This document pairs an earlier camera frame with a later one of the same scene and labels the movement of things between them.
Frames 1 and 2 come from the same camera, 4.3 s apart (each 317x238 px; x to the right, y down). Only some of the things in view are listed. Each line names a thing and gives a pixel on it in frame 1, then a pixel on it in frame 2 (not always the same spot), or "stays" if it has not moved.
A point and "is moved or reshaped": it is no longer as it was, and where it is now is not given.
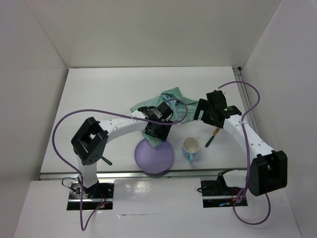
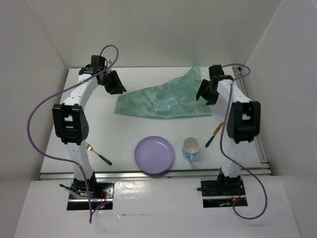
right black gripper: [203, 105] → [212, 99]
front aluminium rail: [137, 175] stays
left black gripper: [162, 134] → [116, 86]
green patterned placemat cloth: [183, 109] is moved or reshaped
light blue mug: [190, 146] stays
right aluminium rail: [239, 76] stays
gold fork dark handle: [100, 156] stays
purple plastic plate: [153, 160] stays
